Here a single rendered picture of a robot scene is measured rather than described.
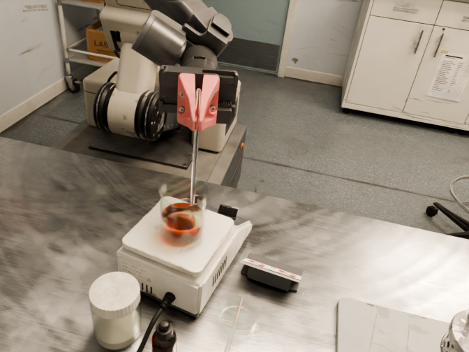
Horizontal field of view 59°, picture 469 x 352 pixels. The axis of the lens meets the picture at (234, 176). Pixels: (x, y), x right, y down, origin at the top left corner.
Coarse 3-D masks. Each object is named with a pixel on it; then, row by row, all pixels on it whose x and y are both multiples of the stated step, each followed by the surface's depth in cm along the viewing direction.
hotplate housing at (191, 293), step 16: (240, 224) 64; (240, 240) 64; (128, 256) 55; (224, 256) 58; (128, 272) 56; (144, 272) 55; (160, 272) 53; (176, 272) 53; (208, 272) 54; (224, 272) 61; (144, 288) 57; (160, 288) 55; (176, 288) 54; (192, 288) 52; (208, 288) 55; (176, 304) 55; (192, 304) 54
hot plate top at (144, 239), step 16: (144, 224) 57; (208, 224) 59; (224, 224) 59; (128, 240) 54; (144, 240) 55; (160, 240) 55; (208, 240) 56; (224, 240) 57; (144, 256) 54; (160, 256) 53; (176, 256) 53; (192, 256) 53; (208, 256) 54; (192, 272) 51
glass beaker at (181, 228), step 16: (176, 176) 54; (160, 192) 51; (176, 192) 55; (208, 192) 52; (160, 208) 52; (176, 208) 49; (192, 208) 50; (160, 224) 54; (176, 224) 51; (192, 224) 52; (176, 240) 53; (192, 240) 53
